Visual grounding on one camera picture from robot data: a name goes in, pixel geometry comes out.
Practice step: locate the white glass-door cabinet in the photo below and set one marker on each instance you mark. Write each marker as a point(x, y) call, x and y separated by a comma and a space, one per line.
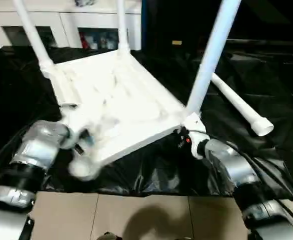
point(61, 22)

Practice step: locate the black plastic mat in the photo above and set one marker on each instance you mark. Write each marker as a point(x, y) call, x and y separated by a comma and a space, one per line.
point(266, 165)

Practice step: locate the black flat screen television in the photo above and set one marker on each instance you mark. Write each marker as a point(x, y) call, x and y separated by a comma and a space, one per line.
point(266, 20)

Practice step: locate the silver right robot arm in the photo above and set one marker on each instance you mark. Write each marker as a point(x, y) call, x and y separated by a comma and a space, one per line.
point(231, 165)

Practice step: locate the dark robot torso part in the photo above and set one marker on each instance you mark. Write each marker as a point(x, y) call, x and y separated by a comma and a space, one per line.
point(109, 236)

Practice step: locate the white plastic table top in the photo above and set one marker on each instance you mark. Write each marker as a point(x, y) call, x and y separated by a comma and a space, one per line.
point(121, 95)

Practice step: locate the small tan box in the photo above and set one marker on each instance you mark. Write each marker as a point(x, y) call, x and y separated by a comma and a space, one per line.
point(177, 42)

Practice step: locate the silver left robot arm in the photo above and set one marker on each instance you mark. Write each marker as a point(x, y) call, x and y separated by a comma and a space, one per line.
point(36, 150)

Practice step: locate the white plastic table leg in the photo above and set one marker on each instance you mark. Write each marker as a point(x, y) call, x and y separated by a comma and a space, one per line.
point(34, 35)
point(123, 25)
point(211, 55)
point(241, 105)

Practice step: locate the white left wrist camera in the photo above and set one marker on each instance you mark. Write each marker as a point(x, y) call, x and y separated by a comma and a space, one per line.
point(74, 120)

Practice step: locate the small grey cabinet ornament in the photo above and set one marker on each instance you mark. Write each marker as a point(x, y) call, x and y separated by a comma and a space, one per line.
point(85, 2)

